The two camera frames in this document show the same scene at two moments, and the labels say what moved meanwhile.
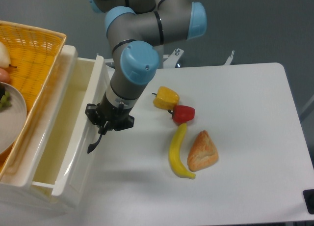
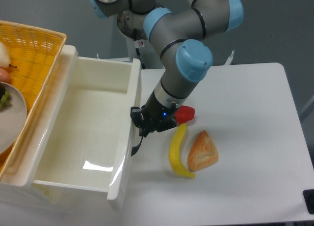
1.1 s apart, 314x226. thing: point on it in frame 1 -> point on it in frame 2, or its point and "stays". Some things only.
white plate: [13, 120] stays
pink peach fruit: [4, 76] stays
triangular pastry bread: [203, 152] stays
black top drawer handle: [92, 146] -> [135, 148]
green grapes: [6, 101] stays
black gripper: [114, 118] -> [153, 111]
